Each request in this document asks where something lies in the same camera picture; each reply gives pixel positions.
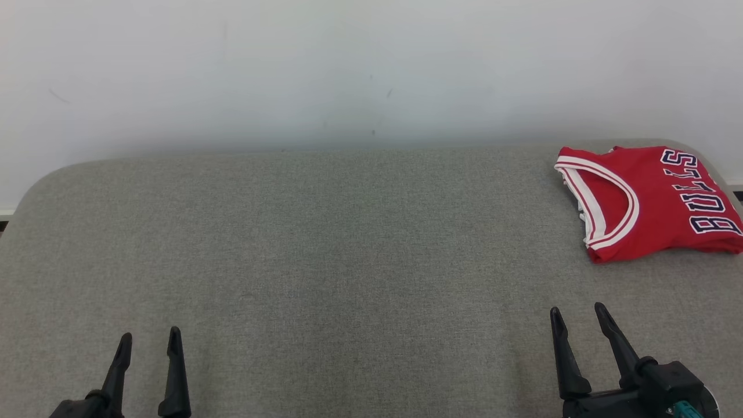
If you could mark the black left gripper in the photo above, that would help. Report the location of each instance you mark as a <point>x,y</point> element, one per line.
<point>75,411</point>

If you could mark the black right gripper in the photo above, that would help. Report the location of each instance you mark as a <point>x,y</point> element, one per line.
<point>609,406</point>

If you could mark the red jersey with white sleeves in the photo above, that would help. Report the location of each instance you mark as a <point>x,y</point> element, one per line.
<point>650,197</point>

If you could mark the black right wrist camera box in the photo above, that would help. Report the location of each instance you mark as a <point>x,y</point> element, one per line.
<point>670,380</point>

